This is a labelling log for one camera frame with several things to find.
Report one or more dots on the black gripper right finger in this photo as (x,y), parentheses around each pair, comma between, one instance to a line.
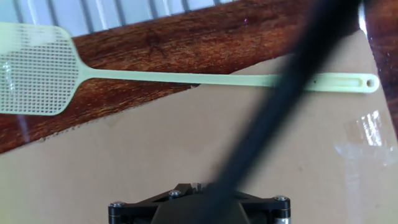
(267,208)

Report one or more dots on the glossy wood-grain table mat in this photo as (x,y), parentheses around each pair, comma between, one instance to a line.
(186,46)

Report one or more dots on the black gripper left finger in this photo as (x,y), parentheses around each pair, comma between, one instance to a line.
(133,210)

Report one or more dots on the brown cardboard sheet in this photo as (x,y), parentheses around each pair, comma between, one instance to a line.
(124,171)

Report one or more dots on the pale green plastic flyswatter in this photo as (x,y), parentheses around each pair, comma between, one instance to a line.
(186,77)

